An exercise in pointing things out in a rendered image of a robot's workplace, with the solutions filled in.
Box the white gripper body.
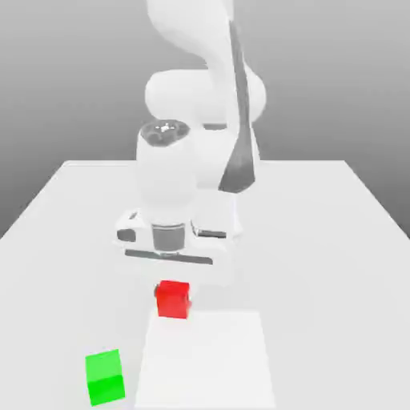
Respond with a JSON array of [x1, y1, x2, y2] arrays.
[[120, 245, 232, 282]]

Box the small red cube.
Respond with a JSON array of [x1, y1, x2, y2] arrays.
[[155, 279, 192, 320]]

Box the small green cube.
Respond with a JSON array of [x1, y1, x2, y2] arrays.
[[84, 348, 127, 408]]

